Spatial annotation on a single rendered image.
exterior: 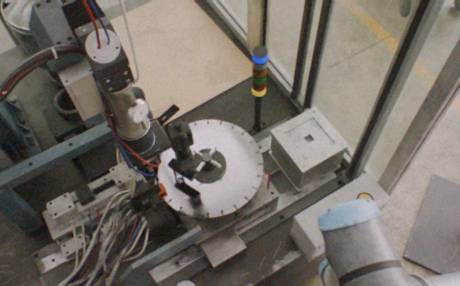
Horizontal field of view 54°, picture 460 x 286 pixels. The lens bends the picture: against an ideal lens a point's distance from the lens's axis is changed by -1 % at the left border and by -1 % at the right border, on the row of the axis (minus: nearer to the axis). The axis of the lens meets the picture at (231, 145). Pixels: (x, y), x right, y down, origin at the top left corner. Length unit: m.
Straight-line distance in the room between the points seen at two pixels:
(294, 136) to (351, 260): 0.73
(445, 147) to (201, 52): 1.47
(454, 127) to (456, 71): 1.78
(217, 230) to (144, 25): 1.01
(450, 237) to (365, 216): 1.63
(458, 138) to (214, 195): 1.76
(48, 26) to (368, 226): 0.71
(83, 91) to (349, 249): 0.59
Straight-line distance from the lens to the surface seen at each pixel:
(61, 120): 1.59
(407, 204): 2.49
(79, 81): 0.94
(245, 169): 1.36
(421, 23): 1.02
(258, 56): 1.33
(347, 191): 1.42
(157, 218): 1.39
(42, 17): 1.00
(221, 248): 1.41
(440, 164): 2.66
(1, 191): 1.42
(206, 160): 1.32
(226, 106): 1.73
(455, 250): 2.46
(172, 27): 2.01
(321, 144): 1.48
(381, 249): 0.84
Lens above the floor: 2.16
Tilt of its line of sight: 60 degrees down
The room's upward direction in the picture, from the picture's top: 3 degrees counter-clockwise
